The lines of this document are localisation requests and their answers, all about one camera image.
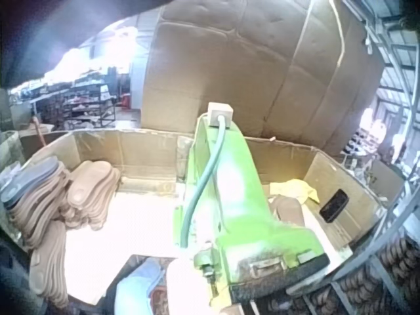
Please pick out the yellow cloth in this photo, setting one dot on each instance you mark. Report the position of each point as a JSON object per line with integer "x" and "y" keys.
{"x": 300, "y": 190}

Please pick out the pile of tan insoles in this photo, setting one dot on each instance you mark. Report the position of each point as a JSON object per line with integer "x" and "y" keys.
{"x": 85, "y": 193}

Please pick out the cardboard tray wall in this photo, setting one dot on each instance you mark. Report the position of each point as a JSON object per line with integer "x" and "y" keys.
{"x": 144, "y": 151}

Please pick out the white junction box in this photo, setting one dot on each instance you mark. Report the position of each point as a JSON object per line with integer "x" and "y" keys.
{"x": 219, "y": 112}

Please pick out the red plastic stool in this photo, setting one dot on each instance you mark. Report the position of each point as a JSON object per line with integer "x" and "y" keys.
{"x": 125, "y": 100}

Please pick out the black phone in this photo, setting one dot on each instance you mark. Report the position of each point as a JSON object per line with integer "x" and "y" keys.
{"x": 333, "y": 206}

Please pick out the large cardboard sheets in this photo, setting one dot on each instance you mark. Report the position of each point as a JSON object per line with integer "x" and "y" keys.
{"x": 249, "y": 65}

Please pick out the grey shoe insole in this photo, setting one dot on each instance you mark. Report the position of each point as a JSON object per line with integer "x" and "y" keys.
{"x": 31, "y": 182}

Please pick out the green sole pressing machine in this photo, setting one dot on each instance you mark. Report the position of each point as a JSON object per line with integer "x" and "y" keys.
{"x": 236, "y": 197}

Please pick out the background shelves with shoes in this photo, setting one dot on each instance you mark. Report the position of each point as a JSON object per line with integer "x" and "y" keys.
{"x": 85, "y": 95}

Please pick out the metal rack with soles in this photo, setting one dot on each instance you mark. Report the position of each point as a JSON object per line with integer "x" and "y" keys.
{"x": 387, "y": 262}

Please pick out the brown shoe sole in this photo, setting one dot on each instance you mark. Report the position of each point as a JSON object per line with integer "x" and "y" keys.
{"x": 288, "y": 213}

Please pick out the metal stair frame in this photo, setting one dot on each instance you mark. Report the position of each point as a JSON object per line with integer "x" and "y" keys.
{"x": 393, "y": 49}

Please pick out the brown carton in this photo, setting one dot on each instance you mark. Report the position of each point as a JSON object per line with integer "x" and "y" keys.
{"x": 36, "y": 136}

